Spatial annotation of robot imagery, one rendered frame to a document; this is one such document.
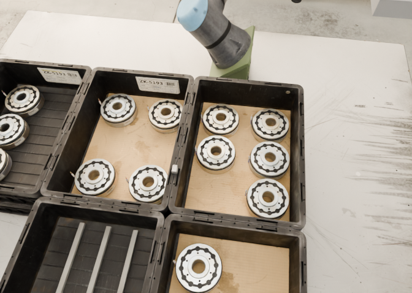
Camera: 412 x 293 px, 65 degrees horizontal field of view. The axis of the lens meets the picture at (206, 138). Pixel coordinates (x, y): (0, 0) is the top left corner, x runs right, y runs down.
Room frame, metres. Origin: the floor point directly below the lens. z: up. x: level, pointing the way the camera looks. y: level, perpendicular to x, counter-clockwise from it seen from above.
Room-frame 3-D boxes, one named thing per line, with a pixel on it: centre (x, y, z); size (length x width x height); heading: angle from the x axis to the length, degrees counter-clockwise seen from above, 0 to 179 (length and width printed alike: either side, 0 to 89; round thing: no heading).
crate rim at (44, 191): (0.45, 0.21, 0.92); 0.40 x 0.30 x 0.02; 169
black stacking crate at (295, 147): (0.40, -0.09, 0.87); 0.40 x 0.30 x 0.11; 169
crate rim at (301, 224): (0.40, -0.09, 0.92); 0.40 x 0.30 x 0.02; 169
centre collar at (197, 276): (0.13, 0.03, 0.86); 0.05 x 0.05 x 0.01
